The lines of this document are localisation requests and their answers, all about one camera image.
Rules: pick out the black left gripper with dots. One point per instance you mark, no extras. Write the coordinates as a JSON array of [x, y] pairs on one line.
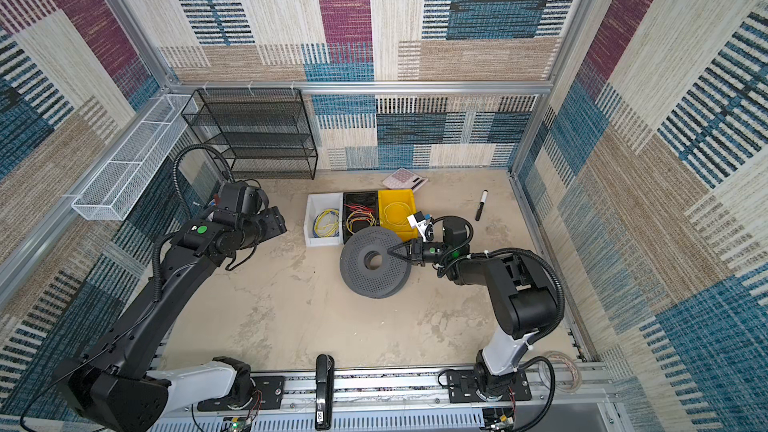
[[275, 221]]

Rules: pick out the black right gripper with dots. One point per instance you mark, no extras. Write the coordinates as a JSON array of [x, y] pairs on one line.
[[415, 252]]

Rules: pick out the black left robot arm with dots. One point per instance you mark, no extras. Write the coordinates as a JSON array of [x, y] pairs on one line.
[[111, 384]]

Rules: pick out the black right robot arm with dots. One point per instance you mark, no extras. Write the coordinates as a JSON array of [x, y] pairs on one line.
[[526, 295]]

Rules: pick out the yellow plastic bin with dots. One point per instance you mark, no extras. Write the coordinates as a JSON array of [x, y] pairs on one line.
[[394, 208]]

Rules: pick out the white plastic bin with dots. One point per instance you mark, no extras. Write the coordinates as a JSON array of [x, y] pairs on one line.
[[323, 216]]

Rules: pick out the black plastic bin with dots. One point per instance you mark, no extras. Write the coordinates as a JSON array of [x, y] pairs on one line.
[[360, 211]]

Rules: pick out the black mesh shelf rack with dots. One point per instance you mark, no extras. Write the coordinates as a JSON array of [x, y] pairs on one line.
[[261, 133]]

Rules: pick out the black white marker pen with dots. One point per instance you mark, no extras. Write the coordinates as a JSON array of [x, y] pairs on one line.
[[481, 205]]

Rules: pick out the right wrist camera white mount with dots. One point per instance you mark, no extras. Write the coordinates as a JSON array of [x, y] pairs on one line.
[[423, 224]]

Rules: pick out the grey perforated cable spool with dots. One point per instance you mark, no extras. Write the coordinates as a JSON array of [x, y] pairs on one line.
[[366, 267]]

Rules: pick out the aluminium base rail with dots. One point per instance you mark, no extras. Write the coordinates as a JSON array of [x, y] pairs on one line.
[[428, 398]]

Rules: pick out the white wire mesh basket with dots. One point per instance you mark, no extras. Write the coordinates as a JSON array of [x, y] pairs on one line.
[[117, 186]]

